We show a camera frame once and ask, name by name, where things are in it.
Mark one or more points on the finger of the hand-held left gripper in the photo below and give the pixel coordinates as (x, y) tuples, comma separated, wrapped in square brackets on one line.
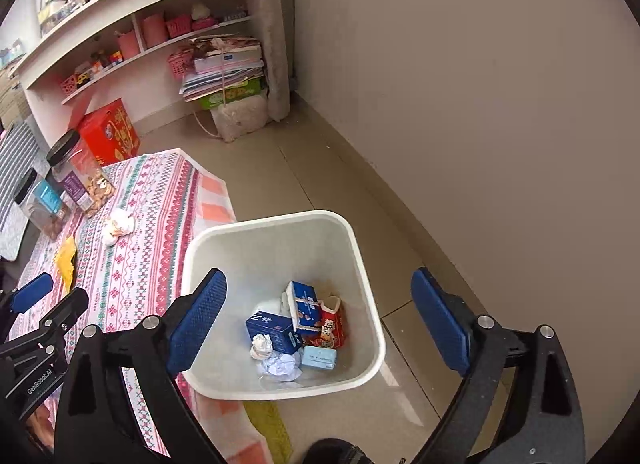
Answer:
[(65, 311), (31, 293)]

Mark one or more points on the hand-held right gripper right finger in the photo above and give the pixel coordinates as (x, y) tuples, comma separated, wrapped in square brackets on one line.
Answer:
[(442, 324)]

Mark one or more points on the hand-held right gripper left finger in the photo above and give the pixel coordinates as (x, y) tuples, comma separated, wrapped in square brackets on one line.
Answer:
[(197, 324)]

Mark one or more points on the yellow wrapper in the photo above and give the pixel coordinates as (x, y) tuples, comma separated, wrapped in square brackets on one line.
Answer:
[(66, 259)]

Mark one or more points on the twisted white tissue wad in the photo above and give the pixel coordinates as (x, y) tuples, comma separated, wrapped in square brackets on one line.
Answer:
[(261, 346)]

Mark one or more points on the blue carton box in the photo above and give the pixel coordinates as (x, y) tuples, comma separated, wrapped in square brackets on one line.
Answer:
[(270, 331)]

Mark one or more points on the pale blue paper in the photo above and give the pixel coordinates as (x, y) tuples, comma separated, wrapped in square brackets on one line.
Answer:
[(280, 368)]

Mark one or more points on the white tissue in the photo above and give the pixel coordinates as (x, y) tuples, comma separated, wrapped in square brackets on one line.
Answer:
[(120, 224)]

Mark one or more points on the white trash bin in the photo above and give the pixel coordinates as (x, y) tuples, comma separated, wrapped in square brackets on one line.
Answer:
[(280, 254)]

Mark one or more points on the blue printed snack box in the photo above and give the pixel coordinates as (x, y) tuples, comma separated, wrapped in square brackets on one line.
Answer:
[(306, 306)]

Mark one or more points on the red instant noodle bowl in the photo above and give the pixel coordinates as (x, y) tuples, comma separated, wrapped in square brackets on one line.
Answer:
[(332, 329)]

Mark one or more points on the light blue packet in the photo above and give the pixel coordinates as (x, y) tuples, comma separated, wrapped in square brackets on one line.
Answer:
[(320, 358)]

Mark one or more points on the clear jar blue label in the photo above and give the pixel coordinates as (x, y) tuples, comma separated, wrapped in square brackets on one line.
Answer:
[(42, 209)]

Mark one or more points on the patterned tablecloth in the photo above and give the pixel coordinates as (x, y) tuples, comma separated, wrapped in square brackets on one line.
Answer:
[(140, 224)]

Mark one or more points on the clear jar purple label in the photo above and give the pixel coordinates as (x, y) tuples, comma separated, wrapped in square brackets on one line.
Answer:
[(82, 179)]

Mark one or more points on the yellow green mat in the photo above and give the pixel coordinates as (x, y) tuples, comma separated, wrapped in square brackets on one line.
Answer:
[(270, 429)]

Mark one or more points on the quilted striped sofa cover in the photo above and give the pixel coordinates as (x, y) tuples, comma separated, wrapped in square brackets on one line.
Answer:
[(17, 154)]

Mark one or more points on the red cardboard box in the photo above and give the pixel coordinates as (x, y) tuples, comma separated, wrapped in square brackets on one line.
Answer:
[(112, 134)]

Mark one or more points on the pink lattice basket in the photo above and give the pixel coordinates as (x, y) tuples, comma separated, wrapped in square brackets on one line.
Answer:
[(70, 86)]

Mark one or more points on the white plastic bag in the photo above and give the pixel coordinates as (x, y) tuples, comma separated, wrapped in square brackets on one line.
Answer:
[(240, 116)]

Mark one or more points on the toy car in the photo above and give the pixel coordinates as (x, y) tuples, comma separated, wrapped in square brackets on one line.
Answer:
[(82, 79)]

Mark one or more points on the green cardboard box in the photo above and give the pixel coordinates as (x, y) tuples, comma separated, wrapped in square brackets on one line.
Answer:
[(232, 94)]

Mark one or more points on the stack of books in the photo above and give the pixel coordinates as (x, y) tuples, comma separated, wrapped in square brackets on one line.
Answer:
[(225, 79)]

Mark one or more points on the pink woven basket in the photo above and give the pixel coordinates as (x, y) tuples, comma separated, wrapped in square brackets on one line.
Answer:
[(202, 25), (180, 65), (179, 27)]

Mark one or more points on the grey fuzzy curtain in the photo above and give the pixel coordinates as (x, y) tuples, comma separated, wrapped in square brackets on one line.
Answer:
[(275, 44)]

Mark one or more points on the small white plush toy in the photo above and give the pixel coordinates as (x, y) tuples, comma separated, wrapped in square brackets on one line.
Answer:
[(201, 10)]

